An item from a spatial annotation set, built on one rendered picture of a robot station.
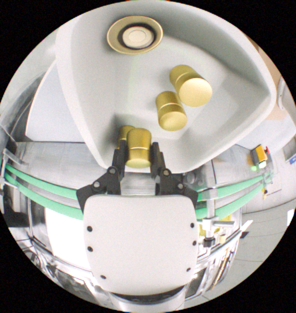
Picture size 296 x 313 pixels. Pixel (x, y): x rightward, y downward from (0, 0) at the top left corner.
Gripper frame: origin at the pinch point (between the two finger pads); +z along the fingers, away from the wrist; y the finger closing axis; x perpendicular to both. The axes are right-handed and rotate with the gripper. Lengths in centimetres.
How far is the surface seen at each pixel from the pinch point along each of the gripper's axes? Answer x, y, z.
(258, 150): 1, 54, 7
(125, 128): -0.3, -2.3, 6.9
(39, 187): -13.9, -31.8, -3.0
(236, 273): -98, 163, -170
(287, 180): -4, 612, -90
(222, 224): -2.9, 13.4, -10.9
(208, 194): -3.7, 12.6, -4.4
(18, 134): -6, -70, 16
